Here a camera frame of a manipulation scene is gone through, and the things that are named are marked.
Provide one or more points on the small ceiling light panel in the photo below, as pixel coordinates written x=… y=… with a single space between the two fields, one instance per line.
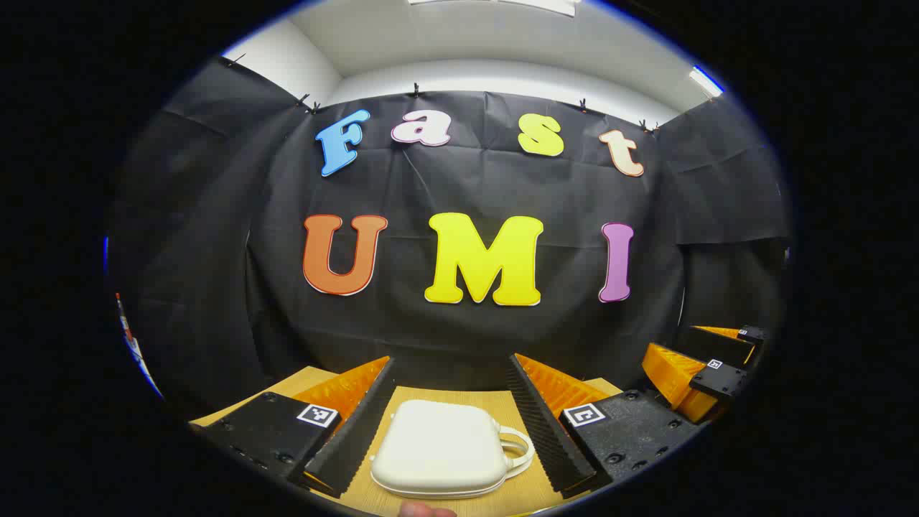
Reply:
x=706 y=80

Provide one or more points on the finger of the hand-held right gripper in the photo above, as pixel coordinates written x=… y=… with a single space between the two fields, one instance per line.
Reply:
x=714 y=345
x=721 y=380

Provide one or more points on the white hard-shell suitcase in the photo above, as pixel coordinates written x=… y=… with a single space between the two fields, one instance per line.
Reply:
x=438 y=445

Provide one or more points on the row of black cloth clips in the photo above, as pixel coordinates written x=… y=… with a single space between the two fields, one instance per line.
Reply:
x=415 y=90

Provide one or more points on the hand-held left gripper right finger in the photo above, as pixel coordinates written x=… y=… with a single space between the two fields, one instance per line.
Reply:
x=546 y=431

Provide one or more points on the white printed banner strip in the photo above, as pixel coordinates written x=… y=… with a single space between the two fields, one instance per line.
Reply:
x=133 y=345

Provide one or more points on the black backdrop cloth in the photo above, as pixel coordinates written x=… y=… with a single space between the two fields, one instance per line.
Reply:
x=431 y=187

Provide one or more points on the long ceiling light panel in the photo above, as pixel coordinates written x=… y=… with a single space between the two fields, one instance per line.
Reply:
x=546 y=6

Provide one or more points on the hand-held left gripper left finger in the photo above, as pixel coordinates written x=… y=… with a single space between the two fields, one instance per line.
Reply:
x=359 y=431

